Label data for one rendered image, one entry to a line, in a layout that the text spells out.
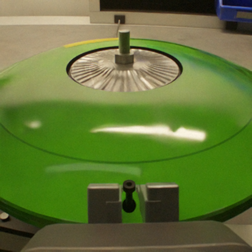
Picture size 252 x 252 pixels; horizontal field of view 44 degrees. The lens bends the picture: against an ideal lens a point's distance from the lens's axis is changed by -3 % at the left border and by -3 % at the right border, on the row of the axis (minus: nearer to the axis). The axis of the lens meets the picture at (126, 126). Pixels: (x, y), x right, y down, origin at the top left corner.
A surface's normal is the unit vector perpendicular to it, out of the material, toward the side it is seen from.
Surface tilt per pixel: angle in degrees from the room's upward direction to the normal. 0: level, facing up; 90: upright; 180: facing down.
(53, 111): 11
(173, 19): 90
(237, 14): 104
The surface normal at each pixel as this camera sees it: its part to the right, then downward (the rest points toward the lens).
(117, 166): -0.02, -0.55
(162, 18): -0.14, 0.54
